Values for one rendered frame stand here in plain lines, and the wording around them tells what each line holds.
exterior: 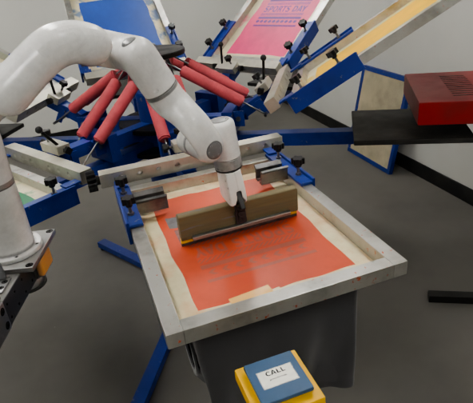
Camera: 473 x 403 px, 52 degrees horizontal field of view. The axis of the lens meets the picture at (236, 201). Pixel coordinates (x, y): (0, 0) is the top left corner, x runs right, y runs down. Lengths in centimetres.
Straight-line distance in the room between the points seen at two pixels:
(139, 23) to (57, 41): 227
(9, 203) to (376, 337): 183
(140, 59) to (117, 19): 223
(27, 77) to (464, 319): 221
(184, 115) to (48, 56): 31
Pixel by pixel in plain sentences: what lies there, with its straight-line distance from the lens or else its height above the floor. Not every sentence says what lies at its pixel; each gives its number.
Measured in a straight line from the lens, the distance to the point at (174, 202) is 162.
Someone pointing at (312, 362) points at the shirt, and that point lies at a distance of 142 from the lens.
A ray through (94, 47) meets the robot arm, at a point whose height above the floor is 153.
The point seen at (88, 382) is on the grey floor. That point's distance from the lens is 245.
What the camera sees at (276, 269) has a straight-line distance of 123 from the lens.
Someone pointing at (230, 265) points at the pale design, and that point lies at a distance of 127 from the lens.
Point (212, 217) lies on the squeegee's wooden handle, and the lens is 134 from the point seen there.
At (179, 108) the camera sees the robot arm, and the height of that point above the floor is 137.
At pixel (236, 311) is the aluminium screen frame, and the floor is 99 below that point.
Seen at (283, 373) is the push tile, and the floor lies 97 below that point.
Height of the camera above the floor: 167
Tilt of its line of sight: 27 degrees down
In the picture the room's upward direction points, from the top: 6 degrees counter-clockwise
